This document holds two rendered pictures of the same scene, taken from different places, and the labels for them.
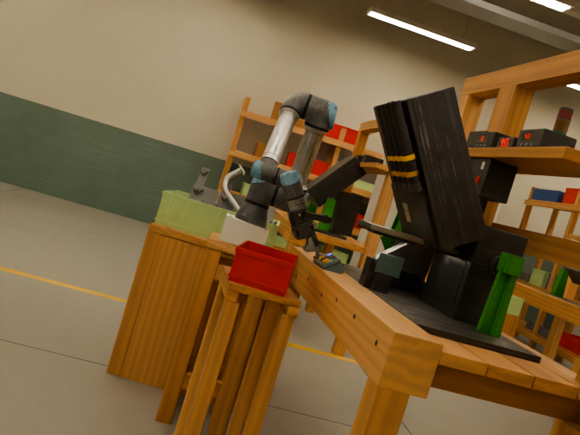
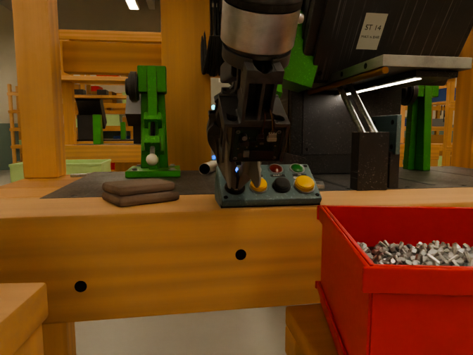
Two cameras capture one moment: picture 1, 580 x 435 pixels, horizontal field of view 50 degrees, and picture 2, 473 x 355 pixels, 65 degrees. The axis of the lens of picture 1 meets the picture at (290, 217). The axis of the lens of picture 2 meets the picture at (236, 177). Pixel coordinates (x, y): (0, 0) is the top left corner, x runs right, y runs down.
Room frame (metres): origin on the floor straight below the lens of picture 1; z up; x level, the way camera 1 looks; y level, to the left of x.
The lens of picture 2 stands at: (2.51, 0.37, 1.01)
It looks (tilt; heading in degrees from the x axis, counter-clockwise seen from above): 7 degrees down; 272
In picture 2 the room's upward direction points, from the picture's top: straight up
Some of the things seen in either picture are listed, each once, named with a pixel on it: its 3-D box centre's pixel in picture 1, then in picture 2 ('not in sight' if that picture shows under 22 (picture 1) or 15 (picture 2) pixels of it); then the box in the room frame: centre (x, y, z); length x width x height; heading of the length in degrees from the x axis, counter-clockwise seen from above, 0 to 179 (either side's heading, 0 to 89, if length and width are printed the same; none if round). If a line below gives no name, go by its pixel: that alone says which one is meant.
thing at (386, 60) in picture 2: (412, 240); (367, 81); (2.25, -0.45, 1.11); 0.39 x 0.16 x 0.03; 101
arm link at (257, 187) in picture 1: (263, 189); not in sight; (2.87, 0.15, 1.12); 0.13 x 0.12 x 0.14; 89
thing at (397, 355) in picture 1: (337, 298); (369, 239); (2.30, -0.26, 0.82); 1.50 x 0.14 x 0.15; 11
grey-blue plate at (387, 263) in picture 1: (387, 274); (383, 151); (2.23, -0.39, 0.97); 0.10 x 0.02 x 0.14; 101
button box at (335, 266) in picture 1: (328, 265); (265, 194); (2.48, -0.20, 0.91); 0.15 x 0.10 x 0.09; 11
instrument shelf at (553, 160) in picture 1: (521, 161); not in sight; (2.40, -0.79, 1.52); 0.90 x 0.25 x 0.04; 11
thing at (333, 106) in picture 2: (470, 270); (332, 109); (2.27, -0.69, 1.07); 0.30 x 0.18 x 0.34; 11
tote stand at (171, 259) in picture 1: (199, 307); not in sight; (3.34, 0.33, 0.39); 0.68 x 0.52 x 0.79; 91
